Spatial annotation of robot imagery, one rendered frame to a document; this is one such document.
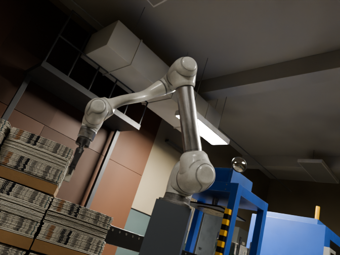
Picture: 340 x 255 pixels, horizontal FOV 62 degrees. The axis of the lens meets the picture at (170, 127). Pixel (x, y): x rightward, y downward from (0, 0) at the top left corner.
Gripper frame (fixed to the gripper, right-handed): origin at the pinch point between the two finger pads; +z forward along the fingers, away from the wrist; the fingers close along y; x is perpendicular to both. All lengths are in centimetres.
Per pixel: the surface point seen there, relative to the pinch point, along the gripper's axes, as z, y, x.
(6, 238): 33.4, 18.8, -13.2
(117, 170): -90, -419, 115
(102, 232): 20.9, 17.4, 23.0
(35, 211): 20.7, 18.8, -7.7
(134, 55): -237, -242, 35
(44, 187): 10.6, 14.8, -8.3
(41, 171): 4.3, 14.4, -12.5
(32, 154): -1.1, 14.0, -19.3
